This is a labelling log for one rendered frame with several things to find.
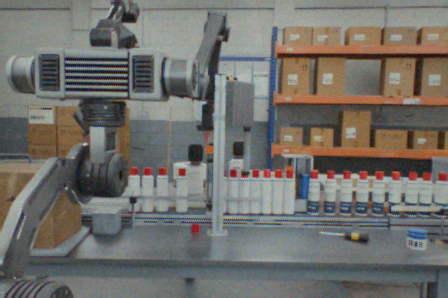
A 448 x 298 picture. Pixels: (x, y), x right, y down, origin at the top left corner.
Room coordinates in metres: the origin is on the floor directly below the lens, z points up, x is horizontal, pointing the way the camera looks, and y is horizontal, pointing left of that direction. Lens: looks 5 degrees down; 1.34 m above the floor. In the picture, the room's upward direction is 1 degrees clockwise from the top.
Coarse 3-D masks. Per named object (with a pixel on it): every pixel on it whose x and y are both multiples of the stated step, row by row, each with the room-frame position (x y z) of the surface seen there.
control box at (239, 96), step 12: (228, 84) 1.63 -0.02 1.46; (240, 84) 1.65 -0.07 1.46; (252, 84) 1.73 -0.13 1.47; (228, 96) 1.63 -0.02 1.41; (240, 96) 1.65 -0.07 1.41; (252, 96) 1.73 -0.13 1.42; (228, 108) 1.63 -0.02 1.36; (240, 108) 1.65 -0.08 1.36; (252, 108) 1.74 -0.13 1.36; (228, 120) 1.63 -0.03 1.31; (240, 120) 1.66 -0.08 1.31; (252, 120) 1.74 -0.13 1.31
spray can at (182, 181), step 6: (180, 168) 1.78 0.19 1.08; (180, 174) 1.78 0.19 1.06; (180, 180) 1.77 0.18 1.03; (186, 180) 1.78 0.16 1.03; (180, 186) 1.77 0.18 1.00; (186, 186) 1.78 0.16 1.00; (180, 192) 1.77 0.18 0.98; (186, 192) 1.78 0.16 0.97; (180, 204) 1.77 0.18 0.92; (186, 204) 1.78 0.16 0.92; (180, 210) 1.77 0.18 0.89; (186, 210) 1.78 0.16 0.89
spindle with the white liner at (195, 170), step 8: (192, 144) 2.05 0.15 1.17; (200, 144) 2.06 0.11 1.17; (192, 152) 2.04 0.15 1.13; (200, 152) 2.05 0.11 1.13; (192, 160) 2.04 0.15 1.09; (200, 160) 2.05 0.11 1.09; (192, 168) 2.03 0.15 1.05; (200, 168) 2.04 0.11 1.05; (192, 176) 2.03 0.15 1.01; (200, 176) 2.04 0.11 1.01; (192, 184) 2.03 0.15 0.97; (200, 184) 2.04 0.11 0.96; (192, 192) 2.03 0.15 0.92; (200, 192) 2.04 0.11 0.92; (192, 200) 2.03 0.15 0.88; (200, 200) 2.04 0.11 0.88
